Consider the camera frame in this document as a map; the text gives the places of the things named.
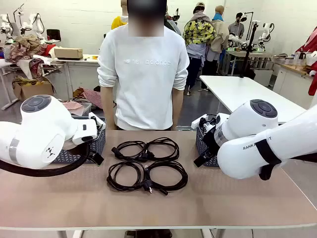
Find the flat cardboard box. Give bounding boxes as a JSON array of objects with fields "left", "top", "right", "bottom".
[{"left": 53, "top": 47, "right": 84, "bottom": 60}]

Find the person's left forearm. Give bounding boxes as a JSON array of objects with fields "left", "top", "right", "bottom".
[{"left": 171, "top": 86, "right": 186, "bottom": 131}]

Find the pile of patterned clothes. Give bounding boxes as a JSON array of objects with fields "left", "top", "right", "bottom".
[{"left": 4, "top": 34, "right": 54, "bottom": 64}]

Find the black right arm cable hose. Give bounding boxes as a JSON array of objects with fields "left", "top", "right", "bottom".
[{"left": 258, "top": 160, "right": 283, "bottom": 181}]

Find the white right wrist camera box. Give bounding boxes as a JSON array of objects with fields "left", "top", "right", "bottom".
[{"left": 192, "top": 113, "right": 231, "bottom": 136}]

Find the black chair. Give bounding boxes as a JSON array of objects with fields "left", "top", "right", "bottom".
[{"left": 46, "top": 29, "right": 61, "bottom": 42}]

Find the person's right forearm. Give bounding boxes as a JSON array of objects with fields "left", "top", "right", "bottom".
[{"left": 100, "top": 85, "right": 117, "bottom": 131}]

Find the person in white sweatshirt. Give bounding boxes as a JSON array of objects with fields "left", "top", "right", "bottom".
[{"left": 98, "top": 23, "right": 190, "bottom": 131}]

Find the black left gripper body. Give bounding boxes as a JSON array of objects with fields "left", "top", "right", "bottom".
[{"left": 89, "top": 141, "right": 99, "bottom": 157}]

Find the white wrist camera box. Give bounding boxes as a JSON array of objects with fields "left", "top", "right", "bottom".
[
  {"left": 192, "top": 113, "right": 231, "bottom": 136},
  {"left": 88, "top": 112, "right": 106, "bottom": 134}
]

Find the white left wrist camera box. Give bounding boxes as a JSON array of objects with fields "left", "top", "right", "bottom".
[{"left": 88, "top": 112, "right": 106, "bottom": 134}]

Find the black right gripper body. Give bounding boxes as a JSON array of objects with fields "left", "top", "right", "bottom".
[{"left": 203, "top": 127, "right": 221, "bottom": 159}]

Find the red garment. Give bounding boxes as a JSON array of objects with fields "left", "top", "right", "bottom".
[{"left": 294, "top": 24, "right": 317, "bottom": 54}]

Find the white cabinet with wooden top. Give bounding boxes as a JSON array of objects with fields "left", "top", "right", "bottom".
[{"left": 271, "top": 61, "right": 315, "bottom": 110}]

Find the black power cable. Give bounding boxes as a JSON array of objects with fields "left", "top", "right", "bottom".
[
  {"left": 106, "top": 161, "right": 155, "bottom": 194},
  {"left": 111, "top": 140, "right": 155, "bottom": 161}
]

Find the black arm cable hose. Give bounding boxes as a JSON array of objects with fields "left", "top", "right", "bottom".
[
  {"left": 0, "top": 142, "right": 91, "bottom": 178},
  {"left": 258, "top": 160, "right": 283, "bottom": 181}
]

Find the mannequin in yellow top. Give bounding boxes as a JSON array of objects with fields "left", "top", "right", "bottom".
[{"left": 110, "top": 0, "right": 129, "bottom": 31}]

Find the open cardboard box with cloth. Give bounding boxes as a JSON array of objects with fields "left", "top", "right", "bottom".
[{"left": 12, "top": 76, "right": 56, "bottom": 101}]

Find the person with black face mask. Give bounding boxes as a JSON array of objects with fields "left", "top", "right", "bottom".
[{"left": 227, "top": 12, "right": 245, "bottom": 39}]

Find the white background table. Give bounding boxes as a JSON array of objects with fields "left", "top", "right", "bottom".
[{"left": 199, "top": 75, "right": 308, "bottom": 124}]

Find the grey-blue plastic basket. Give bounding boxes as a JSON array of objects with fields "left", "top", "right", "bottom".
[
  {"left": 195, "top": 114, "right": 221, "bottom": 168},
  {"left": 51, "top": 114, "right": 107, "bottom": 165}
]

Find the black strap on right arm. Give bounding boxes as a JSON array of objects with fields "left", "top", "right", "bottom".
[{"left": 255, "top": 137, "right": 282, "bottom": 166}]

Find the white table leg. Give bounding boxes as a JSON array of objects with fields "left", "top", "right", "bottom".
[
  {"left": 201, "top": 228, "right": 226, "bottom": 238},
  {"left": 56, "top": 229, "right": 83, "bottom": 238}
]

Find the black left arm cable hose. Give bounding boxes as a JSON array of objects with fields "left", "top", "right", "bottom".
[{"left": 0, "top": 142, "right": 91, "bottom": 178}]

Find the black camera tripod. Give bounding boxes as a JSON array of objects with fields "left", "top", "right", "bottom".
[{"left": 240, "top": 21, "right": 259, "bottom": 80}]

